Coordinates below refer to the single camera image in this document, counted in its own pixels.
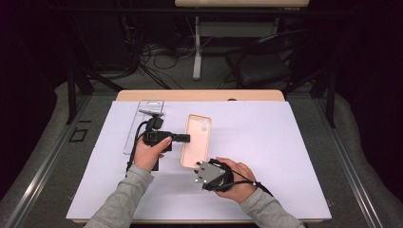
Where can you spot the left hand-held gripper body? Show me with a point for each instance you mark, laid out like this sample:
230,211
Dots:
153,136

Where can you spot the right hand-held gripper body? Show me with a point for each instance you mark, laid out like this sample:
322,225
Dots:
209,174

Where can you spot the beige phone case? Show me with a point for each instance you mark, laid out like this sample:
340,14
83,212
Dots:
198,148

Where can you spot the person's left hand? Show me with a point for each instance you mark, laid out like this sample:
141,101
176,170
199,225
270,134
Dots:
147,156

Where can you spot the person's right hand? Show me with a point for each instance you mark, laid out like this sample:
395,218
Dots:
242,190

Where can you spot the clear plastic packaging tray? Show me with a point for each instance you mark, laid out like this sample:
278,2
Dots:
142,106

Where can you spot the wooden table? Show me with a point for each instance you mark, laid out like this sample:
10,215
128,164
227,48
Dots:
190,95

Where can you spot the white board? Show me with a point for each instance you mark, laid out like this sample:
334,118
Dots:
269,142

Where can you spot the white desk leg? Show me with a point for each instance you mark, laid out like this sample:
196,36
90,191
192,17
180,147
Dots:
197,57

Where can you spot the black metal stand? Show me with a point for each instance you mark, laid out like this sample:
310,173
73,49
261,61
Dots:
331,98
72,95

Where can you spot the black chair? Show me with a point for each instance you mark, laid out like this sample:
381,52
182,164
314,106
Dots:
263,71

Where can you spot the white desk crossbeam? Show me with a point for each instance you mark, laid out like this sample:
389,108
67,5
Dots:
237,29

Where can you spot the beige desk top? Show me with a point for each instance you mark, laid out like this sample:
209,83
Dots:
240,3

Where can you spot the metal floor rail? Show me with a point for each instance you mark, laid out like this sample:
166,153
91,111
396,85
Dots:
351,177
41,171

